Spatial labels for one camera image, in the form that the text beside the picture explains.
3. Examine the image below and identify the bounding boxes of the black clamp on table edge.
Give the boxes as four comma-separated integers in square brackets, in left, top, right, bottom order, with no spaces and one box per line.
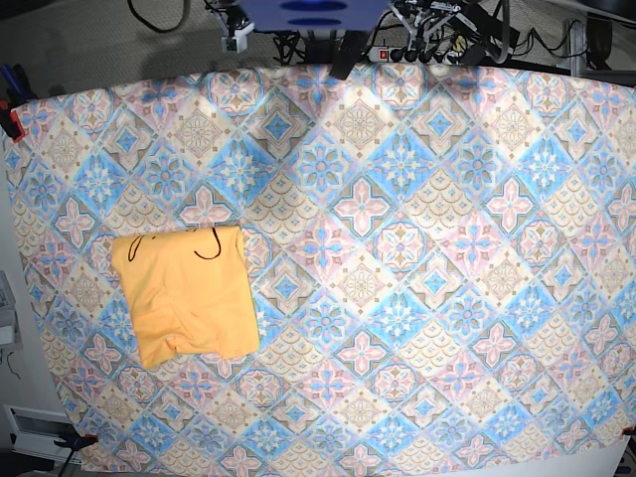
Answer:
[329,31,369,80]

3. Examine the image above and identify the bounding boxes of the blue patterned tablecloth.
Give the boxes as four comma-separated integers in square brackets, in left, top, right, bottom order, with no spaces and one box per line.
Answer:
[1,64,635,476]

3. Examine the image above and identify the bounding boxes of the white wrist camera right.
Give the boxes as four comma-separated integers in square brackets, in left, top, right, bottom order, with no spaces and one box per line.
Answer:
[222,22,254,54]

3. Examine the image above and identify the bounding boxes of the red clamp left edge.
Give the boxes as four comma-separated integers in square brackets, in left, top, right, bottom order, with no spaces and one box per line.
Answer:
[0,99,25,143]

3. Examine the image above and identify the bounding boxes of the yellow T-shirt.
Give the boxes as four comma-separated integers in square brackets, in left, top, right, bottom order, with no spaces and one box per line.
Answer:
[111,226,260,369]

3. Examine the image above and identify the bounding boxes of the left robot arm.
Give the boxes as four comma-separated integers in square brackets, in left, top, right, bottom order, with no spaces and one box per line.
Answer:
[378,1,520,67]

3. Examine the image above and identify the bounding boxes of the white power strip red switch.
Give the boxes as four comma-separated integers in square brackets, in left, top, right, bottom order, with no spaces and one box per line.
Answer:
[367,46,459,65]

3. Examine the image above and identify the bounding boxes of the aluminium rail with clamp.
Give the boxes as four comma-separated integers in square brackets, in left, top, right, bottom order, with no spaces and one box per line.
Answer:
[3,404,98,463]

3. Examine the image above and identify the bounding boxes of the tangled black cables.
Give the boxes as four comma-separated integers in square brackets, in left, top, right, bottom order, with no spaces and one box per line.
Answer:
[270,27,344,66]

